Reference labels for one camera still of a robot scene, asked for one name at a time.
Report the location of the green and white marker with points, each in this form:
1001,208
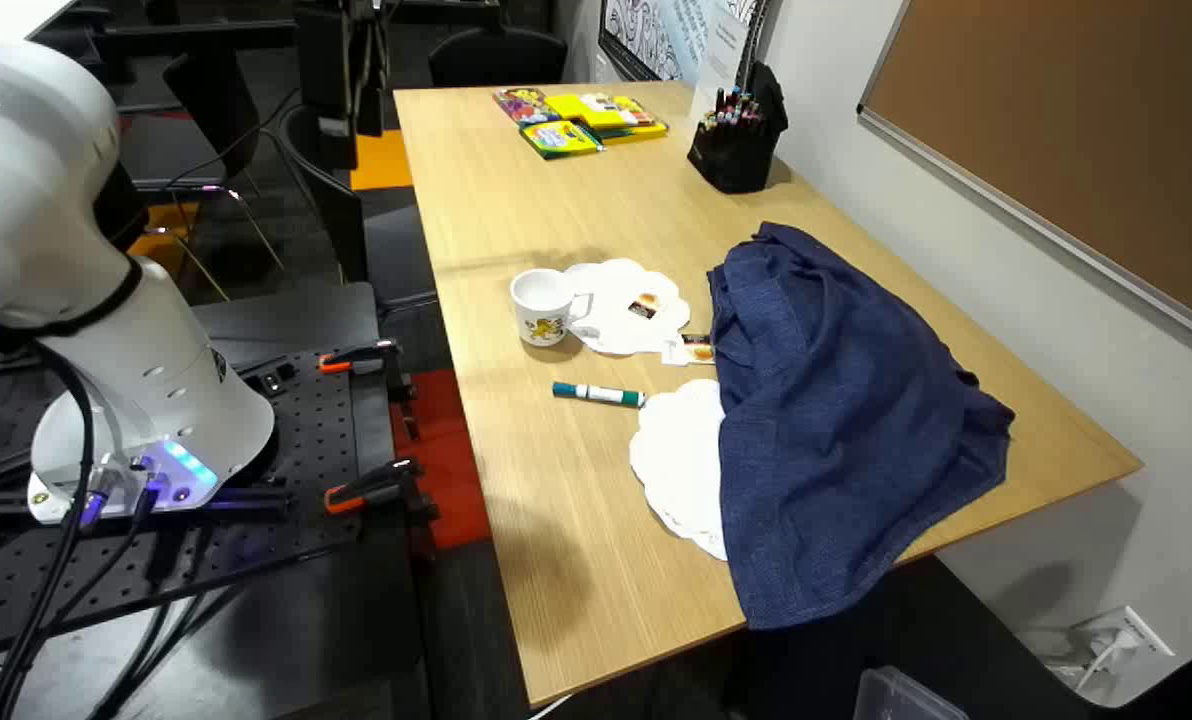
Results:
596,393

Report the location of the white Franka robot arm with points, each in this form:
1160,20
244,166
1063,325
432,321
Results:
76,264

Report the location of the small dark block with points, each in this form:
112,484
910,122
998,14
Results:
645,305

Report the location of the small orange and white item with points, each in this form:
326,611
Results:
699,351

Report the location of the green and yellow crayon box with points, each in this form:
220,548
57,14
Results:
561,138

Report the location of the dark blue cloth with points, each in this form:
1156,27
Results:
838,425

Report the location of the black pouch with pens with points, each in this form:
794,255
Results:
737,141

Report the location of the colourful small card pack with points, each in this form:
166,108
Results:
521,107

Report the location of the orange seat pad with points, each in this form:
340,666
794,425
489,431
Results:
381,163

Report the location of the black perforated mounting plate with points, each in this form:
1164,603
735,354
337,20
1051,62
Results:
289,453

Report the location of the black office chair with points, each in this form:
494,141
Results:
496,56

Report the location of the whiteboard with drawings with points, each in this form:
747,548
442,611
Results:
679,32

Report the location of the grey bin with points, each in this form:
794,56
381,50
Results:
906,698

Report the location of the brown cork board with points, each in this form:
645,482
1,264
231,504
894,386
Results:
1077,122

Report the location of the white plastic floor object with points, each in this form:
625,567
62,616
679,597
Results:
1101,654

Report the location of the black stand post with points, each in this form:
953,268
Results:
337,64

